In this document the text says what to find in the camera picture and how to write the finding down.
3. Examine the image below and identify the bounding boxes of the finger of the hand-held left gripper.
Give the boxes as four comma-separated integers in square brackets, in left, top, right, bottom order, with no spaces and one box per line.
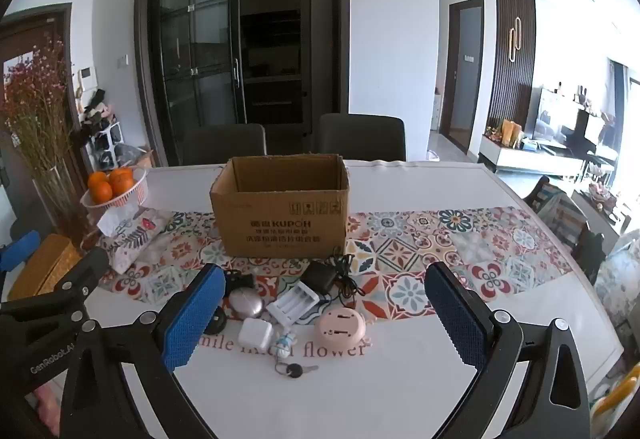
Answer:
[0,246,110,320]
[0,230,42,272]

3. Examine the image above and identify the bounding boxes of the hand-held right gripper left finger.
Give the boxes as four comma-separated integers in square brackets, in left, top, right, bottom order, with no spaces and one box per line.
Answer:
[60,263,228,439]

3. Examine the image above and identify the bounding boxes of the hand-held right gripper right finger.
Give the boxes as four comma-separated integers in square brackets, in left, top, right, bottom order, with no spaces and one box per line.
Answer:
[424,261,598,439]

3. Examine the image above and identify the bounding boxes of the silver oval mouse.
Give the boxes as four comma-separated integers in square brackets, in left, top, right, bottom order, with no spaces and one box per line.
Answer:
[228,287,264,320]

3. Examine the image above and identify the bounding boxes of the black rectangular gadget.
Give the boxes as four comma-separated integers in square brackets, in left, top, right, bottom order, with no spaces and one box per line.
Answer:
[222,269,256,292]

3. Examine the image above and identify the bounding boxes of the white charger cube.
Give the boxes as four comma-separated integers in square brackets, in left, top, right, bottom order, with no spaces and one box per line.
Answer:
[238,317,273,347]

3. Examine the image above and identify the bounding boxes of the white battery charger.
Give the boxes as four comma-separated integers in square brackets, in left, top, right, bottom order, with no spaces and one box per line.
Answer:
[266,280,321,327]

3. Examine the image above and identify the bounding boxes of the key with small figurine keychain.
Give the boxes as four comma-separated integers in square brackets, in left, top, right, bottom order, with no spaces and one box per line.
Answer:
[272,330,319,380]

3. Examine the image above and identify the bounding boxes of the pink round gadget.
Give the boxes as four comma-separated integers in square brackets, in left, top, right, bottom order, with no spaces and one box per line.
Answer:
[315,308,366,350]

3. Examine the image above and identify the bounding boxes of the brown cardboard box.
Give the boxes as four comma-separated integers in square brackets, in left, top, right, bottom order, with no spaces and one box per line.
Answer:
[210,154,351,259]

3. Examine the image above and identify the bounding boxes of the black power adapter with cable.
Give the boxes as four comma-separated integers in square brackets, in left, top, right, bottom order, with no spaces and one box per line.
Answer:
[302,246,363,310]

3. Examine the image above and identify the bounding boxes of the yellow woven mat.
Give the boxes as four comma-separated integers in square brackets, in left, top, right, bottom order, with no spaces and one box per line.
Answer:
[7,234,83,302]

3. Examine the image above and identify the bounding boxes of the glass vase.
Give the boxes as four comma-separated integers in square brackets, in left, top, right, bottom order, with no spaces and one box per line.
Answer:
[32,162,96,250]

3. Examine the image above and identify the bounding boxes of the white tissue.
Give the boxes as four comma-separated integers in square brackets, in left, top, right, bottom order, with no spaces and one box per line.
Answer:
[97,210,126,236]

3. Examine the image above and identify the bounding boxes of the floral fabric tissue pouch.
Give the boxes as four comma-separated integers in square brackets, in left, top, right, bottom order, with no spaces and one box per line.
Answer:
[97,206,176,275]

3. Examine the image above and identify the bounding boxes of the white and orange plastic basket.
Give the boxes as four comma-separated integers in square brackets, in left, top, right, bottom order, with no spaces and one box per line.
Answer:
[80,168,150,210]

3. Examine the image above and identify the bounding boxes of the patterned table runner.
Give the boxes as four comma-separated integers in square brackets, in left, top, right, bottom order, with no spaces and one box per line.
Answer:
[97,206,576,320]

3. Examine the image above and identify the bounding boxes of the vase of dried flowers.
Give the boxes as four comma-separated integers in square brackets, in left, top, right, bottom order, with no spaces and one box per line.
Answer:
[0,39,76,170]

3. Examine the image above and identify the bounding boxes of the white cluttered shelf rack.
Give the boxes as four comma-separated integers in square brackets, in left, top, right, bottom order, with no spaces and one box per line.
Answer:
[80,89,126,172]

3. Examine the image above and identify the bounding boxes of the wooden chair with cushion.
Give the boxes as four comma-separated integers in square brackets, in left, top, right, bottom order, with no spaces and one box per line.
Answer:
[525,176,606,270]

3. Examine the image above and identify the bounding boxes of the grey dining chair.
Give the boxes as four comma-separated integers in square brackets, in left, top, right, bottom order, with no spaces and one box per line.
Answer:
[182,124,267,166]
[317,113,406,162]

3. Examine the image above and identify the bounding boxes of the white low cabinet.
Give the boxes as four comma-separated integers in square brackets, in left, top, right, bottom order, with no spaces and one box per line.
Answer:
[481,134,586,175]

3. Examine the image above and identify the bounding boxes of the yellow and white plastic seat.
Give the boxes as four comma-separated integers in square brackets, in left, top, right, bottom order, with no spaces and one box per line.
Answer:
[590,374,640,427]

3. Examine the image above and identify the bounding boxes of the brown wooden door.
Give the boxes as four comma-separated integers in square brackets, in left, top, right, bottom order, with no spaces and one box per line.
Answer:
[0,4,76,160]

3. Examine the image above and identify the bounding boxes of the flat screen television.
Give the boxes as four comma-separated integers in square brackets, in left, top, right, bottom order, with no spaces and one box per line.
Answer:
[530,88,606,147]

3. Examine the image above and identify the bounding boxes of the dark hallway door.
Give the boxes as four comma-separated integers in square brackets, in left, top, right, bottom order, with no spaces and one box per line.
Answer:
[446,0,485,155]

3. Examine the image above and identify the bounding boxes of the dark glass sliding door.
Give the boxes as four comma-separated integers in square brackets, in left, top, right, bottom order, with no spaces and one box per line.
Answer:
[135,0,351,165]

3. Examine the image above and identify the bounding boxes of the dark slatted wall panel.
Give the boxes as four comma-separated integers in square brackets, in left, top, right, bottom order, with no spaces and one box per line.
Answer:
[487,0,536,140]

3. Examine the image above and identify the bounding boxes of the gold wall ornament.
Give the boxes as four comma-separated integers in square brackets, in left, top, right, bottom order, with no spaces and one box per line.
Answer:
[509,18,522,62]

